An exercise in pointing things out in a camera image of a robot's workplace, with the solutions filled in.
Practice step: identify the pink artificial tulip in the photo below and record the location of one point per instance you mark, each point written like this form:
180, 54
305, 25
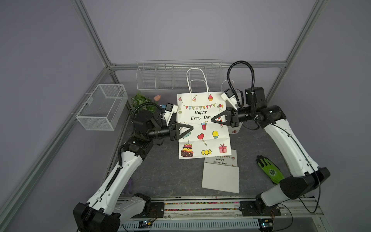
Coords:
157, 98

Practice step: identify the green artificial plant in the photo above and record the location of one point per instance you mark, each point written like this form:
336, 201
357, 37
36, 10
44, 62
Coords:
139, 99

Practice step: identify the white wire mesh basket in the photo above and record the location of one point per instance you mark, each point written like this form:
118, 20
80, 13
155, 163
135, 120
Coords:
103, 108

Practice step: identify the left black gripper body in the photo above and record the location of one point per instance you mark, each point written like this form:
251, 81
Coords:
172, 133

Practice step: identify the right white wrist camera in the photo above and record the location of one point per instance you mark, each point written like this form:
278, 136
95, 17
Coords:
230, 99

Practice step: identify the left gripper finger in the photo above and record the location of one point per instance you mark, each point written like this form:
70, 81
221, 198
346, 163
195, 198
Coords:
183, 132
181, 126

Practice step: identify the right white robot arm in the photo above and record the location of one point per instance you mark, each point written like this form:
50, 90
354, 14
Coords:
306, 174

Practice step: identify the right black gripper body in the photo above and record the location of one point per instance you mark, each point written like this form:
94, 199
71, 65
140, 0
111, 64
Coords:
235, 117

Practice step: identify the white wire wall shelf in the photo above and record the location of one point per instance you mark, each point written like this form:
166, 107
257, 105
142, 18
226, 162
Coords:
180, 75

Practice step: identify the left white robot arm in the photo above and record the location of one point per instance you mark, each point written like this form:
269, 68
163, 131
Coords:
101, 213

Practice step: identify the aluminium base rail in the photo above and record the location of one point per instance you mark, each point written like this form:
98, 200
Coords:
227, 213

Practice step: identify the purple small toy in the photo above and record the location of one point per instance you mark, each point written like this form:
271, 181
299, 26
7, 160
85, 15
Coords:
129, 187

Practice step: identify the green black work glove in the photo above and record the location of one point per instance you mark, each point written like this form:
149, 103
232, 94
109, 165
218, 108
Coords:
270, 169

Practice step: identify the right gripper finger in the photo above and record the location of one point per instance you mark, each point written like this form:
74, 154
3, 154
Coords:
224, 115
220, 121

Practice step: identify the white party paper bag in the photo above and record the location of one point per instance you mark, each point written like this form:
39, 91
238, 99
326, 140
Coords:
221, 173

